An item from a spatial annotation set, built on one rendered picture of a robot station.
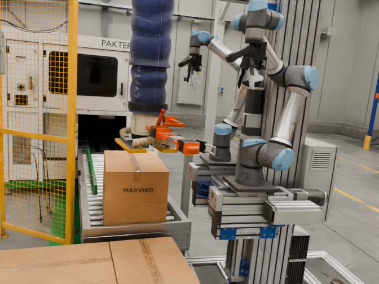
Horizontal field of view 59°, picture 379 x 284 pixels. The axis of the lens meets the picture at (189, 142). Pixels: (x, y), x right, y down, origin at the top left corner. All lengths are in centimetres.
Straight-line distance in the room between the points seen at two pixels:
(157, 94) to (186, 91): 901
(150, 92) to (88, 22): 919
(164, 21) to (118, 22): 910
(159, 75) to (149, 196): 79
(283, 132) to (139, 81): 82
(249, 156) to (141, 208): 85
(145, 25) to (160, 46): 13
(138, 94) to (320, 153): 109
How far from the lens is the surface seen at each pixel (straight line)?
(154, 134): 174
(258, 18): 142
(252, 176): 173
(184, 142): 140
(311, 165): 205
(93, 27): 1097
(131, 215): 223
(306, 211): 179
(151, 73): 188
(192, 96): 1095
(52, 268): 195
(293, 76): 175
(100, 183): 319
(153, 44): 188
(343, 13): 1375
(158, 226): 225
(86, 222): 230
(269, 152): 165
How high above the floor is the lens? 154
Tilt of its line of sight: 10 degrees down
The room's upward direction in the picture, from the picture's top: 5 degrees clockwise
